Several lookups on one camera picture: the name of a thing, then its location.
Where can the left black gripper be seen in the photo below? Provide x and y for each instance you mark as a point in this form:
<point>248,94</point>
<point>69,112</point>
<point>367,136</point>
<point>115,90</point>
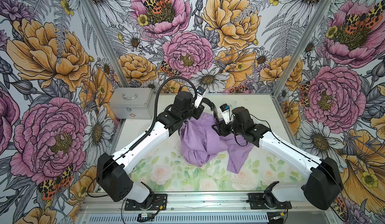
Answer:
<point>199,110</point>

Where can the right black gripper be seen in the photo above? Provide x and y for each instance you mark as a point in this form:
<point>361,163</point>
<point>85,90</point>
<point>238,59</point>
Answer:
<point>221,127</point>

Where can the purple trousers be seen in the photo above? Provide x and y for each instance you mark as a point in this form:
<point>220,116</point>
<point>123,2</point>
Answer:
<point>200,144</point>

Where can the black leather belt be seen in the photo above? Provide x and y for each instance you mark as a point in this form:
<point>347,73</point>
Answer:
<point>212,107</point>

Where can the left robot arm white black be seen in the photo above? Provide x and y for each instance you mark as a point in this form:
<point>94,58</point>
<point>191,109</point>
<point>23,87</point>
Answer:
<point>113,170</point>

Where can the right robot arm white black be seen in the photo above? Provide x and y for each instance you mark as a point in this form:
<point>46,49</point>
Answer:
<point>322,183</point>

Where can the silver metal case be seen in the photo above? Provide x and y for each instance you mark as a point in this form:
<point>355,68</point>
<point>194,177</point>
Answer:
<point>133,103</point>

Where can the small green circuit board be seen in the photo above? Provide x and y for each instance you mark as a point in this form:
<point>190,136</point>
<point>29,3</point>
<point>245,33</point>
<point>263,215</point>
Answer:
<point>145,217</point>

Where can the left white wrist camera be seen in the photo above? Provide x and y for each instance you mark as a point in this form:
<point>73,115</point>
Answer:
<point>200,94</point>

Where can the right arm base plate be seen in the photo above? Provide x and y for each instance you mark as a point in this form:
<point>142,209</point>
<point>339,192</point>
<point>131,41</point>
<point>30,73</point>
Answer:
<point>262,201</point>

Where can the aluminium front rail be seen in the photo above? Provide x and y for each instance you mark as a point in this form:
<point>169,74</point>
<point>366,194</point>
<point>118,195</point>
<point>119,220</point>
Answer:
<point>228,207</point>

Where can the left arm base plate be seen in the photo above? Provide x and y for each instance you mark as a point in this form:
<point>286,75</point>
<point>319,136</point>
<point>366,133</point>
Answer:
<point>155,202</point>

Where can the left aluminium corner post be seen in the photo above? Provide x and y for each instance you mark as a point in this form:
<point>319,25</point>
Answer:
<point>103,37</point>

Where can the aluminium corner post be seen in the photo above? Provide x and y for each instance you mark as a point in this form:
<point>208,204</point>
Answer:
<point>103,37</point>
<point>314,21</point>

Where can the right aluminium corner post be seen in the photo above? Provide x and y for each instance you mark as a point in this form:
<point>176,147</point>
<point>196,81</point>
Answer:
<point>314,21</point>

